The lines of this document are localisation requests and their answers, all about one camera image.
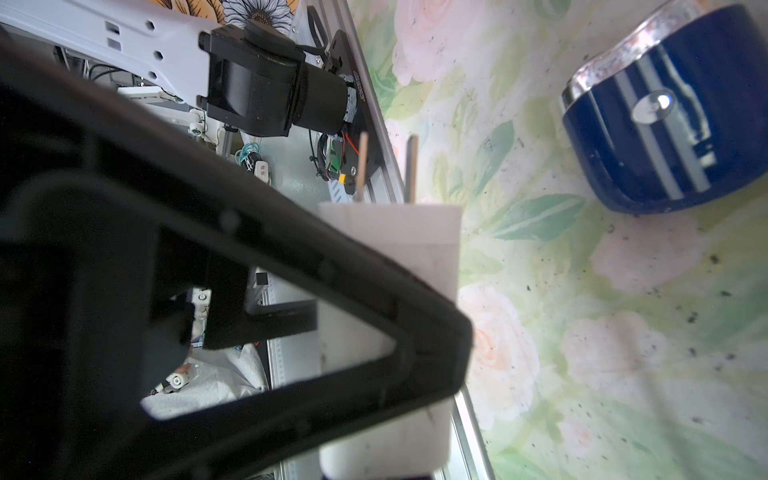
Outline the blue electric shaver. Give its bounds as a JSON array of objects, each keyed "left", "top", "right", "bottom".
[{"left": 560, "top": 1, "right": 767, "bottom": 215}]

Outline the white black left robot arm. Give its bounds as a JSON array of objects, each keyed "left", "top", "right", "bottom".
[{"left": 1, "top": 1, "right": 364, "bottom": 137}]

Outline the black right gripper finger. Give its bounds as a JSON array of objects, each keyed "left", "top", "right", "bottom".
[{"left": 1, "top": 38, "right": 473, "bottom": 479}]

